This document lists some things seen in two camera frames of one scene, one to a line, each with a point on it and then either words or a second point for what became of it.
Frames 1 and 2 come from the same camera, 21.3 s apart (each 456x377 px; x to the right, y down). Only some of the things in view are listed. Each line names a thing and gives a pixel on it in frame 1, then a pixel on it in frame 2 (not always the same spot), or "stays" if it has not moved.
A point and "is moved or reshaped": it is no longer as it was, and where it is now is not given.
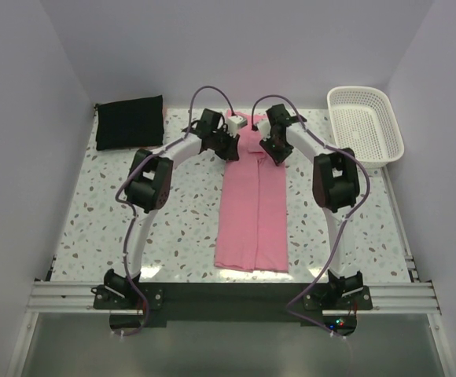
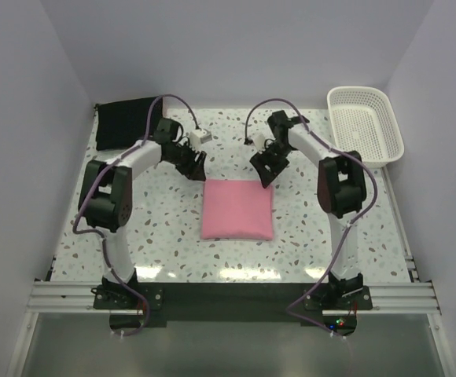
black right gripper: (278, 158) → (260, 160)
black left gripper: (230, 153) → (194, 170)
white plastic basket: (363, 121) stays
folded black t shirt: (130, 123) stays
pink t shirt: (251, 225) is moved or reshaped
